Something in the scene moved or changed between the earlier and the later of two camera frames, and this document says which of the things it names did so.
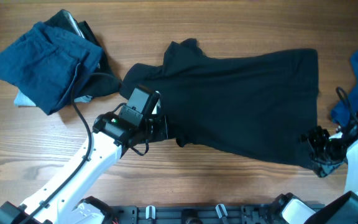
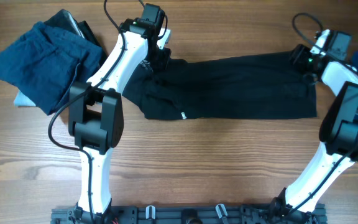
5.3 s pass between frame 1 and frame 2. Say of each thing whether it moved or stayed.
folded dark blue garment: stayed
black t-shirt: moved
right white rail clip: stayed
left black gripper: moved
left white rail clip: stayed
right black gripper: moved
